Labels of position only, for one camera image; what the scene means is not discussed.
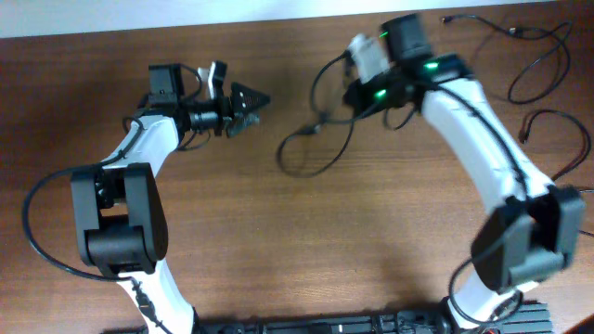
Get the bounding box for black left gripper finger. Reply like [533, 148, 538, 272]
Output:
[226, 113, 260, 138]
[230, 82, 270, 116]

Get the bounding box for black usb cable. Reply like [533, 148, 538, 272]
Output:
[276, 110, 358, 179]

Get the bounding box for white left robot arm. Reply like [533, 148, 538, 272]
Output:
[71, 61, 270, 333]

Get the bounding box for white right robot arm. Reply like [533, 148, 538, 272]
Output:
[343, 14, 586, 333]

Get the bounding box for black right camera cable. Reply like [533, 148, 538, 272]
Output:
[309, 50, 419, 132]

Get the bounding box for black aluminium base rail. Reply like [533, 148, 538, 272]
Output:
[198, 302, 553, 334]

